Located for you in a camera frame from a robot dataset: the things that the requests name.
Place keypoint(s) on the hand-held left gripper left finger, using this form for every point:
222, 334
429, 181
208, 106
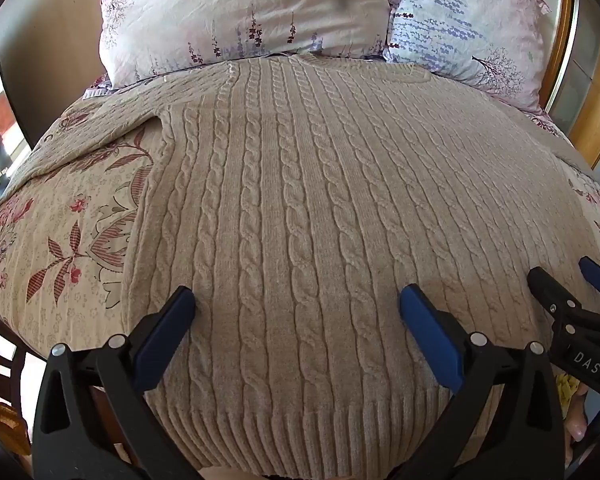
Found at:
166, 331

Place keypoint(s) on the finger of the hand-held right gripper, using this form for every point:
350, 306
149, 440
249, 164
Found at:
599, 275
547, 285

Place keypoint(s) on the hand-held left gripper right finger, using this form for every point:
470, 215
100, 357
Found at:
430, 341

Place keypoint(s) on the person's right hand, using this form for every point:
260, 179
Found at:
576, 425

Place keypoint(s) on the cream floral bedspread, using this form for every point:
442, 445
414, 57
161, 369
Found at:
55, 245

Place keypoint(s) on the dark wooden chair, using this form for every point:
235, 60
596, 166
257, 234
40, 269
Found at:
0, 340

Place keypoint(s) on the blue floral pillow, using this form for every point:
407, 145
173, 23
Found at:
460, 25

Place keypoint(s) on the pink floral pillow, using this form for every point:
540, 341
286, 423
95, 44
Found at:
240, 10

